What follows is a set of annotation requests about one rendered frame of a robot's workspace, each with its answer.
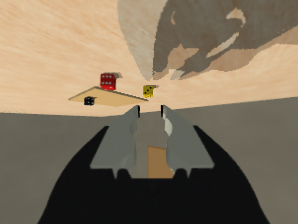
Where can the black die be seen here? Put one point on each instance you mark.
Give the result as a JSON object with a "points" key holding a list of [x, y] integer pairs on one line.
{"points": [[89, 101]]}

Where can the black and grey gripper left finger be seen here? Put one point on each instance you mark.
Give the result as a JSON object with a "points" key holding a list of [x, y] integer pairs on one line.
{"points": [[111, 149]]}

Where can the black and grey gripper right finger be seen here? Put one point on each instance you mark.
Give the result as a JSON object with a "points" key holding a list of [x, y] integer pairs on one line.
{"points": [[190, 148]]}

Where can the yellow die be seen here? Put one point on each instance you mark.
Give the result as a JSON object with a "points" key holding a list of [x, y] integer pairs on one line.
{"points": [[147, 91]]}

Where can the red die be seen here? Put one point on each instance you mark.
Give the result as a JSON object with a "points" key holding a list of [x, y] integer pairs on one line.
{"points": [[108, 81]]}

